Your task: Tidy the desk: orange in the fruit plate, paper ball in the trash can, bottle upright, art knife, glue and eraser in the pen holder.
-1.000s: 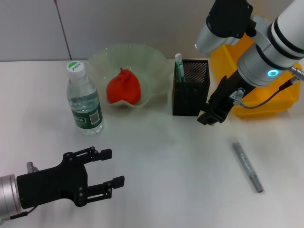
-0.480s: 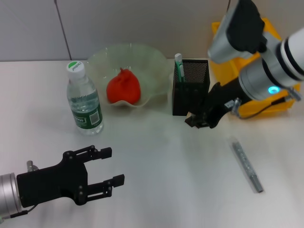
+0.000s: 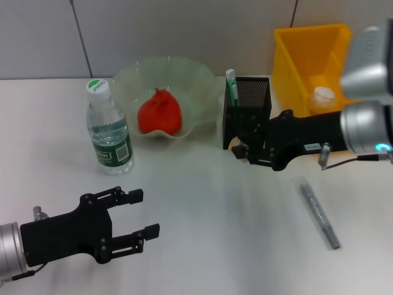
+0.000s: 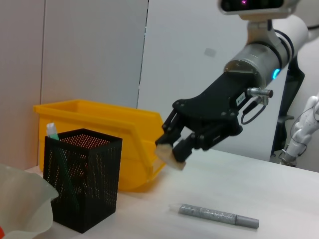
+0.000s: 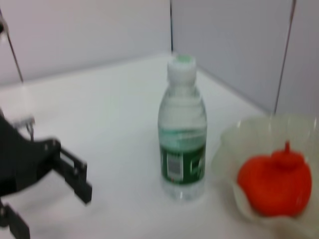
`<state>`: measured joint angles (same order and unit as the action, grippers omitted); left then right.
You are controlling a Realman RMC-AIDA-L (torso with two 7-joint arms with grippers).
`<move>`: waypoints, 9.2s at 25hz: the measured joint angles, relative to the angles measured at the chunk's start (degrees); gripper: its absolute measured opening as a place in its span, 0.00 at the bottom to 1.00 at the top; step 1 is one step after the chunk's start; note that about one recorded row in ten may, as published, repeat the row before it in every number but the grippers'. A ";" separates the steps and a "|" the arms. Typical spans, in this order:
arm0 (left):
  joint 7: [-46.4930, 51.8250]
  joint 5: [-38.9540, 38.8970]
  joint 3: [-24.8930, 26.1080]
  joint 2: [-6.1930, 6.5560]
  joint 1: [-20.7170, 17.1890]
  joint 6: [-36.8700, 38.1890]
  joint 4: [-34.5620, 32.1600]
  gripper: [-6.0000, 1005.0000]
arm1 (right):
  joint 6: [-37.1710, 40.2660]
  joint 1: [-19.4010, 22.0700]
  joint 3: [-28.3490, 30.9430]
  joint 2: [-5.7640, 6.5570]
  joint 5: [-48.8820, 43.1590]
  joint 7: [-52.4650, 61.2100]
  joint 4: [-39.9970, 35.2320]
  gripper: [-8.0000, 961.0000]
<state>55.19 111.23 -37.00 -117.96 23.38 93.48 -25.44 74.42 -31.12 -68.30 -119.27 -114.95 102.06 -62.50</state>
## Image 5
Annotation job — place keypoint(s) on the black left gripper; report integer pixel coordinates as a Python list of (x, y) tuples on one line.
[(20, 161)]

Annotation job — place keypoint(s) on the clear green-label water bottle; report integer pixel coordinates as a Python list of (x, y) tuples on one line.
[(183, 139)]

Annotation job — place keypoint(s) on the red-orange toy orange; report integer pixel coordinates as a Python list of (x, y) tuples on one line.
[(271, 184)]

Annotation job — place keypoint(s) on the green frosted glass fruit bowl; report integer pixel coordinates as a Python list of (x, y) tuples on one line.
[(229, 149)]

